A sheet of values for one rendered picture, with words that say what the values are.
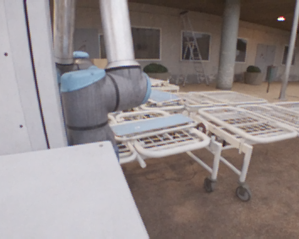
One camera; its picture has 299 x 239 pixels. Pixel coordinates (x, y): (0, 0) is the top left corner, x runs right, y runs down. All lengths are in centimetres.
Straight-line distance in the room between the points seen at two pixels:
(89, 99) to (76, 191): 35
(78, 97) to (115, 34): 28
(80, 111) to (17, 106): 18
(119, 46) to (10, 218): 59
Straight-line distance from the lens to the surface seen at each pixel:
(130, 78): 65
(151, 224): 129
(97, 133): 59
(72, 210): 24
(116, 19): 71
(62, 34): 83
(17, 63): 46
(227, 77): 720
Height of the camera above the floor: 100
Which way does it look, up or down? 19 degrees down
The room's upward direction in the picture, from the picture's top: straight up
